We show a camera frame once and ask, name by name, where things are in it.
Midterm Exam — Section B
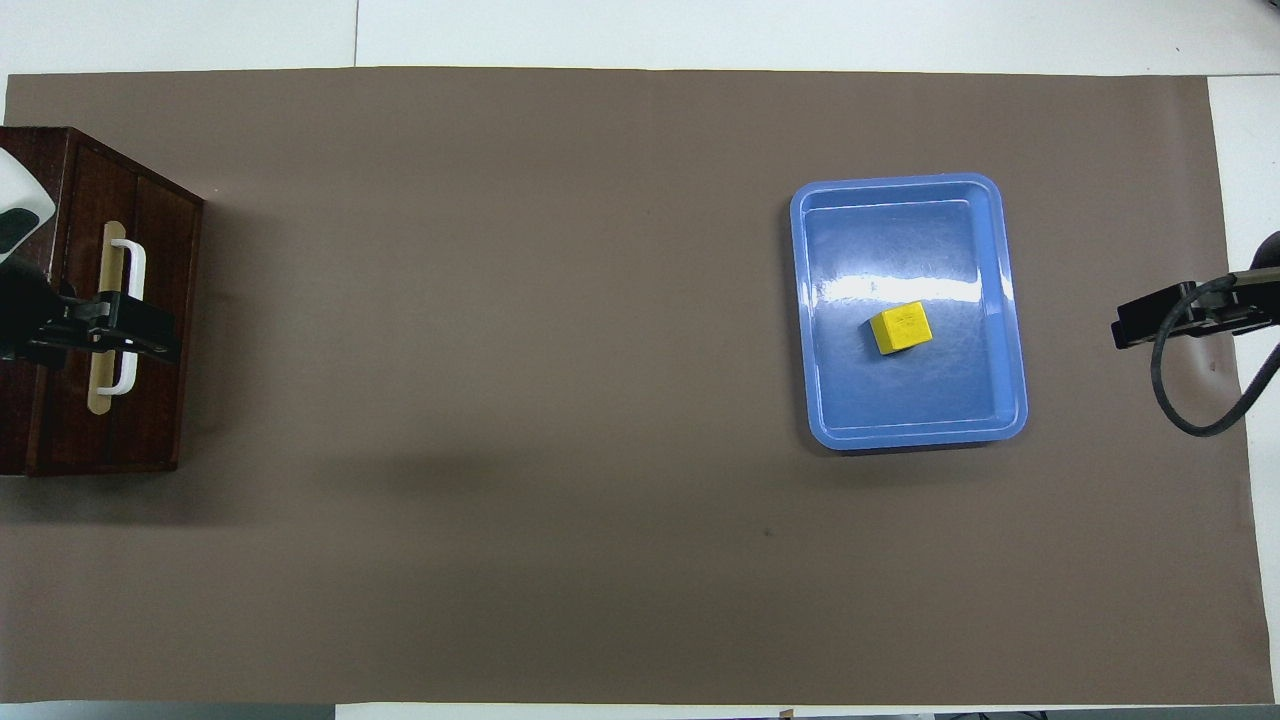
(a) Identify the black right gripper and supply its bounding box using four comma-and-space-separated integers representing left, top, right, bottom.
1111, 266, 1280, 351

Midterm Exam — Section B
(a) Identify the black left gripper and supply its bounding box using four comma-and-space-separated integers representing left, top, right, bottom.
0, 266, 184, 365

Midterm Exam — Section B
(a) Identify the wooden drawer with white handle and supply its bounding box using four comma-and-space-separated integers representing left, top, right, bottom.
40, 138, 149, 473

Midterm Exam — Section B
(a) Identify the yellow block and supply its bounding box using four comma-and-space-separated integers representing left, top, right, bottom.
868, 301, 934, 357

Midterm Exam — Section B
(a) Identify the dark wooden cabinet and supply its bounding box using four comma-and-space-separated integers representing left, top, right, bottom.
0, 126, 207, 477

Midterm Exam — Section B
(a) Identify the blue plastic tray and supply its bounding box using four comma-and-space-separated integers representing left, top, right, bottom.
789, 173, 1030, 451

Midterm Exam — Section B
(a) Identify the brown paper table mat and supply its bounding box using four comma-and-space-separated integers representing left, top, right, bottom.
0, 66, 1276, 706

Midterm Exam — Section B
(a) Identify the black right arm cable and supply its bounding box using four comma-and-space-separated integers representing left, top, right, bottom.
1149, 268, 1280, 438

